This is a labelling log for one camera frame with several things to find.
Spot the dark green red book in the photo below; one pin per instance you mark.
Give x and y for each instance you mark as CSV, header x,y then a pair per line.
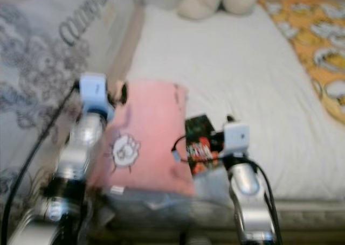
x,y
198,148

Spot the pink sheep print cushion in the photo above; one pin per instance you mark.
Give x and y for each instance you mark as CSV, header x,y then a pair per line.
x,y
151,121

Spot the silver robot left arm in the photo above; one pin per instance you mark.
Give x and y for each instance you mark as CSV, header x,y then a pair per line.
x,y
81,159

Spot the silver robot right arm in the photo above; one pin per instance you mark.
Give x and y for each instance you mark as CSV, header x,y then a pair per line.
x,y
248,191

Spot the grey-white mattress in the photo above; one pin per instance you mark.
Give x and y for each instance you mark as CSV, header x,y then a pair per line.
x,y
194,218

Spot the white quilted mattress pad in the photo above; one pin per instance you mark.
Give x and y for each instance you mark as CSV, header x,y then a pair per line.
x,y
242,67

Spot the grey ornament print pillow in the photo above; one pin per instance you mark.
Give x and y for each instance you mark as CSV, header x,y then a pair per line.
x,y
38,94

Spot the beige plush toy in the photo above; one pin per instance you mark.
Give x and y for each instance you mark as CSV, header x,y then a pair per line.
x,y
205,2

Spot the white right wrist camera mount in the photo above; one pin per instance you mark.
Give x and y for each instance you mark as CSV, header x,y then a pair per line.
x,y
237,137

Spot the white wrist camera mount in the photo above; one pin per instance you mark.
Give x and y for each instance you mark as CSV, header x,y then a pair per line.
x,y
237,137
94,91

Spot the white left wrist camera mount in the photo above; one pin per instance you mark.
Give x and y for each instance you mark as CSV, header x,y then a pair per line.
x,y
94,91

